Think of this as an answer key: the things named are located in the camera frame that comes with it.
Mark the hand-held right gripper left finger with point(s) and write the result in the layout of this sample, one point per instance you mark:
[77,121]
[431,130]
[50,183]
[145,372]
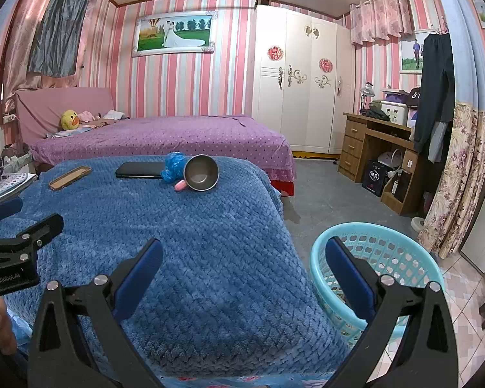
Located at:
[139,275]

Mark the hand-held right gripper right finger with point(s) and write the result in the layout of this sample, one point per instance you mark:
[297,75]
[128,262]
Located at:
[349,279]

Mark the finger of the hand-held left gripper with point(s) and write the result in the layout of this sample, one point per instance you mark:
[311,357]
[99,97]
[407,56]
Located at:
[40,228]
[4,209]

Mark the turquoise plastic basket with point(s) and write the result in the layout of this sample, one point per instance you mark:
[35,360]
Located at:
[388,246]

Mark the person's left hand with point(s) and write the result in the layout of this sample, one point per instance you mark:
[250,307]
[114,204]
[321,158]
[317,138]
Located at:
[2,323]

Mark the white patterned cloth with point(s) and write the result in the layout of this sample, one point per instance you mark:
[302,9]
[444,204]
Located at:
[8,186]

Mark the wooden tray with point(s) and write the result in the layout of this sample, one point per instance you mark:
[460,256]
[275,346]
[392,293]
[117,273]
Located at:
[69,178]

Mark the blue fleece blanket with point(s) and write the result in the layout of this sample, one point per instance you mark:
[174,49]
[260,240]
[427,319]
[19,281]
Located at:
[206,230]

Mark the white power strip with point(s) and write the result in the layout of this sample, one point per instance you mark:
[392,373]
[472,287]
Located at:
[9,118]

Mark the open wooden box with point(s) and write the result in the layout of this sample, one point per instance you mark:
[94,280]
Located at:
[400,194]

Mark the black box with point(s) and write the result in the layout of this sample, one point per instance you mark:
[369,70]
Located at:
[374,178]

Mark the black case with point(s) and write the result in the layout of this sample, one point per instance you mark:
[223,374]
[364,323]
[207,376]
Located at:
[139,169]

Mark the pink headboard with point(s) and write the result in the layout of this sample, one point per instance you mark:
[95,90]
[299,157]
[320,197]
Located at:
[44,109]

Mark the yellow duck plush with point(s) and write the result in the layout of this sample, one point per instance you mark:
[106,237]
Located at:
[70,120]

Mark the blue plastic bag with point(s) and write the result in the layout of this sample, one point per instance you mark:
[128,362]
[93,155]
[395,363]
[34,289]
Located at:
[173,165]

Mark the pink steel cup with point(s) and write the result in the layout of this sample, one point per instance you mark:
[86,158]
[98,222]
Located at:
[202,173]

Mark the white fan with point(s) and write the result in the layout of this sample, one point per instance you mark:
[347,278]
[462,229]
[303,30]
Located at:
[390,159]

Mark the pile of clothes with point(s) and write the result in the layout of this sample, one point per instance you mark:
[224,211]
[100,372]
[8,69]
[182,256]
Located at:
[101,115]

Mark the wooden desk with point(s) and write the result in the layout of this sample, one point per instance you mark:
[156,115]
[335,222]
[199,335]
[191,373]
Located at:
[353,145]

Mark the purple dotted bedspread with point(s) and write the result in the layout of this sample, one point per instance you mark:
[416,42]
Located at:
[186,137]

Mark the blue floral door curtain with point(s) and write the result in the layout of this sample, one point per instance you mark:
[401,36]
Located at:
[460,161]

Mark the dark clothes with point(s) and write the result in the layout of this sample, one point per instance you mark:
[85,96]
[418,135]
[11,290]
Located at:
[374,113]

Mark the white storage box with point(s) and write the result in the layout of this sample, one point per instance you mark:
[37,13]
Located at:
[394,114]

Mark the white wardrobe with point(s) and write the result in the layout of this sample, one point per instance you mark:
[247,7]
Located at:
[299,109]

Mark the desk lamp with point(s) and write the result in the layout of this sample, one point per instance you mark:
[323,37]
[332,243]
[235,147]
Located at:
[366,93]

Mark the purple box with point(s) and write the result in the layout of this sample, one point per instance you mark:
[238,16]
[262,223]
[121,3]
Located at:
[394,97]

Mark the grey hanging cloth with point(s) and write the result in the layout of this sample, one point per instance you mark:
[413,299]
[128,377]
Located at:
[58,28]

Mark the black cap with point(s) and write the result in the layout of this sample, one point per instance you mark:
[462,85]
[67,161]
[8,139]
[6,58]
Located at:
[414,97]

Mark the black hanging trousers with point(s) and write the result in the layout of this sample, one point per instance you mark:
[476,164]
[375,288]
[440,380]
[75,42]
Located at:
[434,89]

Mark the small framed picture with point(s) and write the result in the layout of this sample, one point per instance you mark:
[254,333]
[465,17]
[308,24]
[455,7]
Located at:
[416,52]

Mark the pink floral window curtain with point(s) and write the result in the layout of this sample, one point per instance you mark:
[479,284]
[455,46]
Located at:
[380,16]

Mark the framed wall picture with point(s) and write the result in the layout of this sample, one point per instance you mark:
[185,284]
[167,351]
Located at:
[173,34]

